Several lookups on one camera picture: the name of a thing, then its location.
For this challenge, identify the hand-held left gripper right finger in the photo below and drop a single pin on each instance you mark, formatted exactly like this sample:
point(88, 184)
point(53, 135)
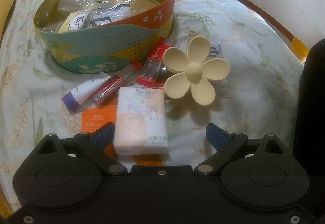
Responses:
point(218, 136)

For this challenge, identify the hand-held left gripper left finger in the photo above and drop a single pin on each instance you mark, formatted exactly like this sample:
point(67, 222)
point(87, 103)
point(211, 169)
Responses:
point(104, 135)

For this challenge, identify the orange packet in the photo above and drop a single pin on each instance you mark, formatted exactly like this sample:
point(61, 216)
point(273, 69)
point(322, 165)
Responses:
point(96, 117)

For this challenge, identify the white and pink tissue pack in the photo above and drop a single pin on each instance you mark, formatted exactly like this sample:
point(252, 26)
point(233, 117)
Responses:
point(139, 122)

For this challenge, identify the red lip gloss tube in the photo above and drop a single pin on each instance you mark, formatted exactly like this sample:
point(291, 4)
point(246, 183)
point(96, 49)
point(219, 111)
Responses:
point(109, 88)

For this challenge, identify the small tube with purple cap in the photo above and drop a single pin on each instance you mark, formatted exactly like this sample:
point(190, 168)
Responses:
point(83, 89)

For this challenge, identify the cream flower hair claw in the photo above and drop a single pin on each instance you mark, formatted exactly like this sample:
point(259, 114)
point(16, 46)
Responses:
point(194, 71)

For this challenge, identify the white pack with black print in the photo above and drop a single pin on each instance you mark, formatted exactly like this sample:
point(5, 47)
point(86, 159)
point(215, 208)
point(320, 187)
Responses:
point(215, 51)

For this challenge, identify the round printed metal tin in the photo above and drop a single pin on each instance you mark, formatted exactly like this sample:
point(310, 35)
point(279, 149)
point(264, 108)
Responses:
point(101, 43)

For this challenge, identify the black bow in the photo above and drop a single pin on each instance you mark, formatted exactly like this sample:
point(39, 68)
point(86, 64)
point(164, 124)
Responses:
point(104, 19)

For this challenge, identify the yellow box with rabbit cartoon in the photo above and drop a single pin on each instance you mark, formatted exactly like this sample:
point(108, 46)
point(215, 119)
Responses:
point(76, 21)

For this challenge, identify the clear bag of stickers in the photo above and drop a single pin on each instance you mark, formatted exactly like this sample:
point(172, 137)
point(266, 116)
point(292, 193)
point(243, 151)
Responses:
point(101, 0)

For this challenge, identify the person's dark trouser leg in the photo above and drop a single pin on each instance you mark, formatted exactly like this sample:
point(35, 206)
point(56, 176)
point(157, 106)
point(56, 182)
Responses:
point(312, 112)

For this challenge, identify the yellow plastic object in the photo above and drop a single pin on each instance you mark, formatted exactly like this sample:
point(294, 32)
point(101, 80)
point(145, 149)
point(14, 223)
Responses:
point(301, 48)

